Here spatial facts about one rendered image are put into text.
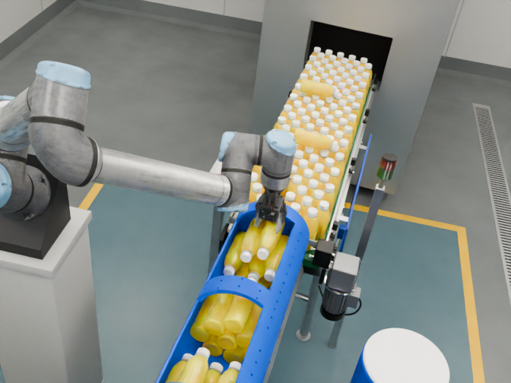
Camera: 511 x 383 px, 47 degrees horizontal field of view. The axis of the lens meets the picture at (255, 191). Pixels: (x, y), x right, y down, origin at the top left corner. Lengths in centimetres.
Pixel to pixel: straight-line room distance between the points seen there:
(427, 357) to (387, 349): 13
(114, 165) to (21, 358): 135
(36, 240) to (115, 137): 260
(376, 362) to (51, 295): 112
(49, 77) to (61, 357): 138
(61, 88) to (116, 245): 244
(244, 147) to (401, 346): 86
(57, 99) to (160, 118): 352
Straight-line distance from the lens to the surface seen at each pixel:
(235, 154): 167
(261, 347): 175
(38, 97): 135
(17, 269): 213
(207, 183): 157
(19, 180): 191
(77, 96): 134
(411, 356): 204
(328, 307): 265
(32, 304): 227
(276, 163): 169
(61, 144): 131
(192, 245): 368
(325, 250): 232
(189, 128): 472
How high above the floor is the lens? 258
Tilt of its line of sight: 39 degrees down
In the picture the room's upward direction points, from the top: 8 degrees clockwise
